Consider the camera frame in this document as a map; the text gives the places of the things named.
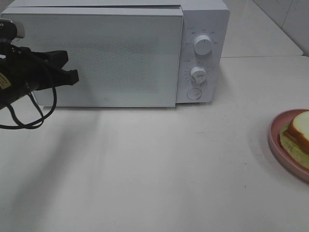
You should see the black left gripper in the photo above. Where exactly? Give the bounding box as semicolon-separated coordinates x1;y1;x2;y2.
0;44;79;97

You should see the white microwave door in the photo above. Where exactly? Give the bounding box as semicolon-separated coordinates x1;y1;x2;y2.
2;6;183;107

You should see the pink round plate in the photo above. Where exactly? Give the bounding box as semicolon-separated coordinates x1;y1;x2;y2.
267;109;309;183

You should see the white bread sandwich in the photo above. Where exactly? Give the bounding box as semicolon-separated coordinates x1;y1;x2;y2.
280;111;309;169

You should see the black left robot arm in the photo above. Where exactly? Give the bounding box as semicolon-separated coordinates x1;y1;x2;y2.
0;43;79;109

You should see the white microwave oven body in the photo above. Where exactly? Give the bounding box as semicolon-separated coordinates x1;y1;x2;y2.
0;0;230;105

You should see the lower white timer knob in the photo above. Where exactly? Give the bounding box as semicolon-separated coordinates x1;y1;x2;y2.
190;66;207;84

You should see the upper white power knob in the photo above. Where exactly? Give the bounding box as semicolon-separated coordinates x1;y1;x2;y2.
193;34;212;56

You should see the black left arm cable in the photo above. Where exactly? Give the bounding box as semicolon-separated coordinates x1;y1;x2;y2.
0;45;58;131

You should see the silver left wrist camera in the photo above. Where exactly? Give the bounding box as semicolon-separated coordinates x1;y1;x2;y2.
0;18;25;41

